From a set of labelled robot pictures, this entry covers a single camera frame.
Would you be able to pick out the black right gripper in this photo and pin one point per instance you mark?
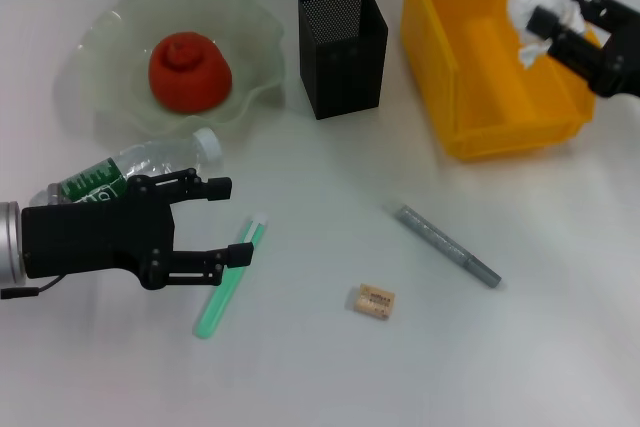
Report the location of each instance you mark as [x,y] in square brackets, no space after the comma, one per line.
[625,62]

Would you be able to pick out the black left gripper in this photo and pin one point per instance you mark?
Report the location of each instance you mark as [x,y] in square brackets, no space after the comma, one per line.
[95,237]

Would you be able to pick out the green pen white clip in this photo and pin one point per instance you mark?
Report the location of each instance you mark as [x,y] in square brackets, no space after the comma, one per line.
[215,307]

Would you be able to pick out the clear water bottle green label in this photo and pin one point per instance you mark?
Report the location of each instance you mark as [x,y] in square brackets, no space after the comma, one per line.
[165,157]

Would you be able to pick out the orange knitted fruit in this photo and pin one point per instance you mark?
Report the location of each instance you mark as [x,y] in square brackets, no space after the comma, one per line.
[190,77]

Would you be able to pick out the black mesh pen holder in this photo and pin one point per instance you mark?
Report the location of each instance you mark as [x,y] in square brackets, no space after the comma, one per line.
[345,82]

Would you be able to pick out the pale green glass fruit plate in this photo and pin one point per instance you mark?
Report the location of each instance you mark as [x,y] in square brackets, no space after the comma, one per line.
[115,47]

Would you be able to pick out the grey glitter pen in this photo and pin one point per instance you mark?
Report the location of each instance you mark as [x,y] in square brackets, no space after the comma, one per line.
[440,242]

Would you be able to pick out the yellow plastic bin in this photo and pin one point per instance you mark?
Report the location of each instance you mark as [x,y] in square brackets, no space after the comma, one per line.
[475,72]

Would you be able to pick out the small tan cork block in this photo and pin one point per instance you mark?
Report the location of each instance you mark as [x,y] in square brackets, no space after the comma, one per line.
[372,301]

